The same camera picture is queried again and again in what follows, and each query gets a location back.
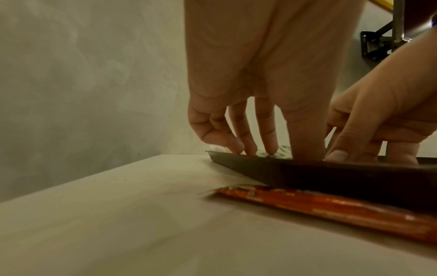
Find person's right hand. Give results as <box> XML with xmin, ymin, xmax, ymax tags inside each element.
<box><xmin>322</xmin><ymin>25</ymin><xmax>437</xmax><ymax>166</ymax></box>

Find person's left hand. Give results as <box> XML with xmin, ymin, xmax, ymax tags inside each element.
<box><xmin>184</xmin><ymin>0</ymin><xmax>366</xmax><ymax>162</ymax></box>

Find brown plastic tray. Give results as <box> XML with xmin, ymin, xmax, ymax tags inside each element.
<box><xmin>204</xmin><ymin>150</ymin><xmax>437</xmax><ymax>214</ymax></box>

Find neat rows of tea bags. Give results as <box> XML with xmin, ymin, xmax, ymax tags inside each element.
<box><xmin>208</xmin><ymin>144</ymin><xmax>295</xmax><ymax>159</ymax></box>

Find pile of red Nescafe sachets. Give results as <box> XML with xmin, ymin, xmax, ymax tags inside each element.
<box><xmin>201</xmin><ymin>184</ymin><xmax>437</xmax><ymax>246</ymax></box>

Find black metal bracket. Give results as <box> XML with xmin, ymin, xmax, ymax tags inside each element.
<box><xmin>360</xmin><ymin>20</ymin><xmax>414</xmax><ymax>61</ymax></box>

